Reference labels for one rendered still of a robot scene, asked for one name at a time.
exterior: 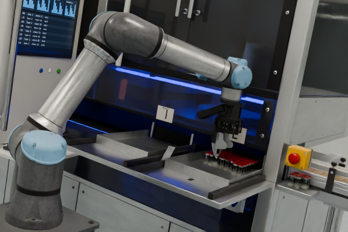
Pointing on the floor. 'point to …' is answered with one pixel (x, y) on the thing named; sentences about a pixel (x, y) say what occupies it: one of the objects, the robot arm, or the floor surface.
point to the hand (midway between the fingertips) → (215, 151)
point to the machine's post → (288, 97)
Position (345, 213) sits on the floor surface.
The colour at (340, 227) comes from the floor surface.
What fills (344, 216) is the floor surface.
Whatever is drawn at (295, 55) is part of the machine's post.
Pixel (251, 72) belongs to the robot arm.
